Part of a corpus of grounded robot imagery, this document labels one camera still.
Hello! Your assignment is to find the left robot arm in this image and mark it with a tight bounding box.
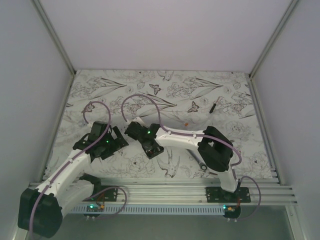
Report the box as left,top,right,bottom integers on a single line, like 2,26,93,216
17,121,128,238

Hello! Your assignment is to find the black fuse box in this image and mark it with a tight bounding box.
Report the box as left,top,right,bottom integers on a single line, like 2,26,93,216
145,145,164,159

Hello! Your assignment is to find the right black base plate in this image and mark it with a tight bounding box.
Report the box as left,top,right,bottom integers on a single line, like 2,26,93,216
205,186,251,203

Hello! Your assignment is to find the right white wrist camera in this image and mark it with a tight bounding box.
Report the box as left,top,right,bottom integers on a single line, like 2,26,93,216
127,117,147,127

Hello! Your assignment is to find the grey slotted cable duct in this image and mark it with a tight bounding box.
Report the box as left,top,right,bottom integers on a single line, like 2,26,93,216
70,204,227,216

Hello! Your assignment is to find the silver ratchet wrench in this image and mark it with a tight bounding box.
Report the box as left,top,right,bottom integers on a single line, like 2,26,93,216
187,149,208,171

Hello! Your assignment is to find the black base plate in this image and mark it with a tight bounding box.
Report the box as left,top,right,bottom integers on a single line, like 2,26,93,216
83,185,118,202
205,186,251,203

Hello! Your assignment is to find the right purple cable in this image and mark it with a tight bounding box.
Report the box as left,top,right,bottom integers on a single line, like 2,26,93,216
121,93,262,222

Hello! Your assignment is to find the floral patterned mat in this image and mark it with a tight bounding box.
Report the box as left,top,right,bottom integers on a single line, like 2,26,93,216
44,70,273,179

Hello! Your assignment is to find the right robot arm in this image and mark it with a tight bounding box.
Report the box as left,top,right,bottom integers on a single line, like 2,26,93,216
124,121,240,203

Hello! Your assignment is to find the aluminium rail frame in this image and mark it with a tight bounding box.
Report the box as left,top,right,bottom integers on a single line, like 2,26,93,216
23,181,298,206

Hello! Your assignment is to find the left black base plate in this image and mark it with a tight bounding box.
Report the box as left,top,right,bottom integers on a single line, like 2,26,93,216
83,185,118,202

